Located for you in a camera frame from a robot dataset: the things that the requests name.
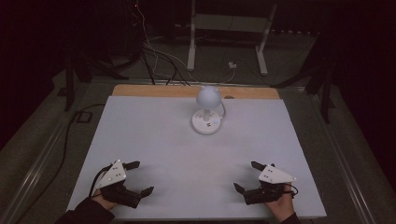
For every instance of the person's left hand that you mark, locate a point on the person's left hand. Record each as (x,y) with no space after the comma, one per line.
(106,203)

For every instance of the person's right hand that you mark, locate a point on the person's right hand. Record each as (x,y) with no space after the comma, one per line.
(285,207)

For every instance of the white round desk lamp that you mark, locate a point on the white round desk lamp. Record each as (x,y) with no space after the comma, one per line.
(208,98)

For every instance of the white plug adapter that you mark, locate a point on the white plug adapter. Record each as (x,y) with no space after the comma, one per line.
(232,65)

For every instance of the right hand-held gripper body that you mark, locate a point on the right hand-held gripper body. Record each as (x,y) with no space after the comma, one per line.
(274,175)

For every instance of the white metal stand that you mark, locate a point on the white metal stand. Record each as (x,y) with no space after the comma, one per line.
(229,22)

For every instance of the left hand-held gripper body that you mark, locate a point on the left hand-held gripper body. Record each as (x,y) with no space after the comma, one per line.
(113,179)

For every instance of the white table cover sheet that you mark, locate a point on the white table cover sheet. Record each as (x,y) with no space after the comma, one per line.
(186,161)

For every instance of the black tripod stand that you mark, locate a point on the black tripod stand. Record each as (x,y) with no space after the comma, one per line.
(84,67)
(320,81)

